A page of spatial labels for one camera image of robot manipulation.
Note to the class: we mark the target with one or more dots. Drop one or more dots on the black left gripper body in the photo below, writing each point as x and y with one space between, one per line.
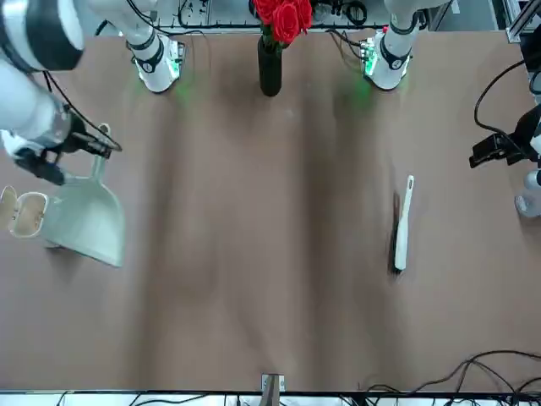
526 135

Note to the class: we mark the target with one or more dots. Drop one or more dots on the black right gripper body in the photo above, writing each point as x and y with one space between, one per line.
67 135

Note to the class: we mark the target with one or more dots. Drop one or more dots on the pale green plastic dustpan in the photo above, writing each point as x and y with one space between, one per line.
89 224

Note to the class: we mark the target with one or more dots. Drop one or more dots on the pale hand brush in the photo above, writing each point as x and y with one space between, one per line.
401 228

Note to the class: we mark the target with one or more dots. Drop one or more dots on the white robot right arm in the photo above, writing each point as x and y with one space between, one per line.
29 110

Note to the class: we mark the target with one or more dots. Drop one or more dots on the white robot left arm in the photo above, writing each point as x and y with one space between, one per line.
393 55

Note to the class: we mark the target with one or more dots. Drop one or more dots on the small beige lidded bin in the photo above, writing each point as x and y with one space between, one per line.
27 211

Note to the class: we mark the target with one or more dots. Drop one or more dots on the translucent grey container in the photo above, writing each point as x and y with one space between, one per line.
528 205

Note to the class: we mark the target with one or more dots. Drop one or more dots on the small green circuit board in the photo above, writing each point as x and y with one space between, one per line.
367 49

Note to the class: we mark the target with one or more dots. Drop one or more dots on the black vase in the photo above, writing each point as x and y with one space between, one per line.
269 63

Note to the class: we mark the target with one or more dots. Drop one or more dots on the red roses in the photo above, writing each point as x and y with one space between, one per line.
287 17

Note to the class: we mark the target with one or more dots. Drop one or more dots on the aluminium frame profile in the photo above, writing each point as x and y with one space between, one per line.
522 21

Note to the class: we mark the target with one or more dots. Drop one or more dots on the aluminium camera post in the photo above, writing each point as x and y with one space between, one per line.
272 387

